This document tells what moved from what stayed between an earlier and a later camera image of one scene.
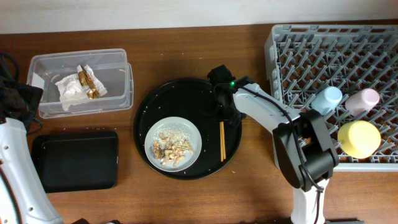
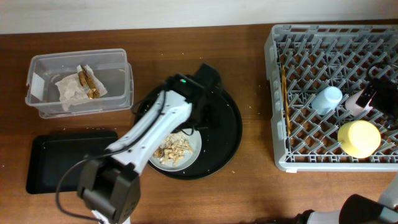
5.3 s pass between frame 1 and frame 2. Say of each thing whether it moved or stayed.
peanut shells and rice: stayed
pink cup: stayed
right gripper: moved
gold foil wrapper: stayed
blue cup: stayed
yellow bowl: stayed
